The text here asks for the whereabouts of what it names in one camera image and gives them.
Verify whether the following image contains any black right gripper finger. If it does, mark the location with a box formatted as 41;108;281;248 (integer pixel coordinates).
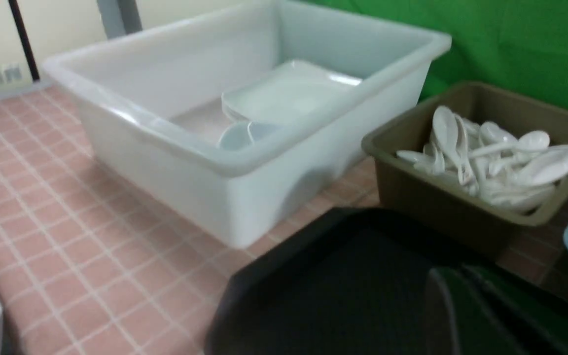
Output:
424;265;568;355

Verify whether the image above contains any large white square plate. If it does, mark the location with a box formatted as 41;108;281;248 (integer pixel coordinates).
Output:
221;59;361;126

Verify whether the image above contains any black plastic tray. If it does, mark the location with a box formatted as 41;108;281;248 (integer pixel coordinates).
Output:
204;208;549;355

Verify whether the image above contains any olive green plastic bin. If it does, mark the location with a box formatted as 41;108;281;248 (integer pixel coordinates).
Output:
361;81;568;256

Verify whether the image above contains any pile of white spoons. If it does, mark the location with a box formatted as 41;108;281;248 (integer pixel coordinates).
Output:
396;106;568;214

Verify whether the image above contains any green backdrop cloth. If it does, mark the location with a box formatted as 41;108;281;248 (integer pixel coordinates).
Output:
313;0;568;109

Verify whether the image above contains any stack of small white dishes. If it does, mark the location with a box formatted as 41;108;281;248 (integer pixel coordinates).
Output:
216;121;281;151

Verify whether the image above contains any large white plastic tub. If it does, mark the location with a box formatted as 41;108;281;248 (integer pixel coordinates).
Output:
42;0;452;248

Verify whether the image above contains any black tripod leg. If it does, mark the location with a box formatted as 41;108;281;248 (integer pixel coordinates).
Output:
7;0;40;83

